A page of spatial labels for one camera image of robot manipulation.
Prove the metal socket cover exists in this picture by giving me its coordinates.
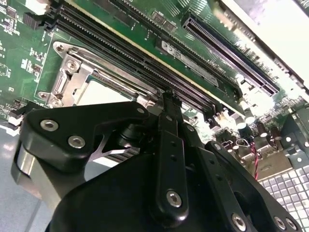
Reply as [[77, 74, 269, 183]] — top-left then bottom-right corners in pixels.
[[55, 47, 160, 108]]

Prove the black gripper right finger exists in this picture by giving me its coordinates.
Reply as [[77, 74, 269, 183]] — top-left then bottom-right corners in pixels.
[[174, 98, 302, 232]]

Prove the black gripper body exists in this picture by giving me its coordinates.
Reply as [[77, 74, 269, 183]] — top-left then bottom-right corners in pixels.
[[45, 154, 278, 232]]

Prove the silver CPU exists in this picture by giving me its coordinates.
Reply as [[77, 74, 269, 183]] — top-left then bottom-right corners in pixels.
[[76, 79, 138, 107]]

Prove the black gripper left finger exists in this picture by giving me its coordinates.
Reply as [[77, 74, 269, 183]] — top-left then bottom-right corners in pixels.
[[11, 89, 190, 227]]

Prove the metal wire locking lever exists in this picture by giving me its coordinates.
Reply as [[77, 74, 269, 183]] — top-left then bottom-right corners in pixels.
[[67, 47, 161, 95]]

